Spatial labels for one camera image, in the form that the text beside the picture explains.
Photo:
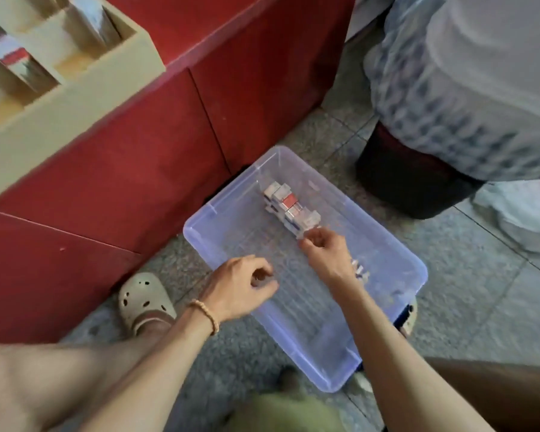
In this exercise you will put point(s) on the person's right hand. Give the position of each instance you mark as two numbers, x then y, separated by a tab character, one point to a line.
328	256

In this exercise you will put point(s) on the person's left hand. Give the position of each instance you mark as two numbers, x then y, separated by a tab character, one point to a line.
234	288

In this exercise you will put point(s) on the row of erasers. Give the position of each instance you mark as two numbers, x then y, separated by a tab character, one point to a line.
288	207

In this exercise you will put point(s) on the clear plastic storage bin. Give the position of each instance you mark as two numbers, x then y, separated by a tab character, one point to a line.
243	220

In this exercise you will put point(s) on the wooden compartment tray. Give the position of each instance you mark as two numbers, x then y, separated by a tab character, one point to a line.
72	94

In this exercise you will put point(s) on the person's left forearm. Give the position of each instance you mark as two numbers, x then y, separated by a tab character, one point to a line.
153	373

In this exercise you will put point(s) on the person's right forearm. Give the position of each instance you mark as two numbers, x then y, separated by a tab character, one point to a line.
405	364

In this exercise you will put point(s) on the person's left cream clog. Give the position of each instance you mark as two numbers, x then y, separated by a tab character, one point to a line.
144	301

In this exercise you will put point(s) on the person's cream clog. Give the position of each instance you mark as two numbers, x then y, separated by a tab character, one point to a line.
144	301
409	319

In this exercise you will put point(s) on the person's right cream clog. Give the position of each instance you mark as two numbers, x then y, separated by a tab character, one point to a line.
409	319

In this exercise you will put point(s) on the person's left leg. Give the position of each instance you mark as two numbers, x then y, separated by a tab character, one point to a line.
45	382

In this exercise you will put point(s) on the person's leg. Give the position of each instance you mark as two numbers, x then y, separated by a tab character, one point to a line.
45	382
495	391

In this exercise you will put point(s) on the person's right leg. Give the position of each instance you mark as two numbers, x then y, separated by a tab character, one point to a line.
495	391

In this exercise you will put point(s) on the black stool red cushion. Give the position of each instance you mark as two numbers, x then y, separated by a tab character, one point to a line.
414	180

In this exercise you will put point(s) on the red display counter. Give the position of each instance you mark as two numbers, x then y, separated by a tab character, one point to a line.
162	157

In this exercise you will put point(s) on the crumpled white plastic bag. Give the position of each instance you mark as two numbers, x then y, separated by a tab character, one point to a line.
522	216

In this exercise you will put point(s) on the white side shelf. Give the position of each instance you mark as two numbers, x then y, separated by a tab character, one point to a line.
369	13

